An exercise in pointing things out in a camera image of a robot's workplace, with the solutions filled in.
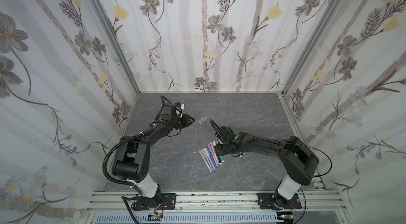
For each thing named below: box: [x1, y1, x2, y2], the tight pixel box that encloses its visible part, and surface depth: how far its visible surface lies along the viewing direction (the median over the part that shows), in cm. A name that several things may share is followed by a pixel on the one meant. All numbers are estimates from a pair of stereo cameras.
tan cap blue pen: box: [200, 147, 214, 171], surface depth 90 cm
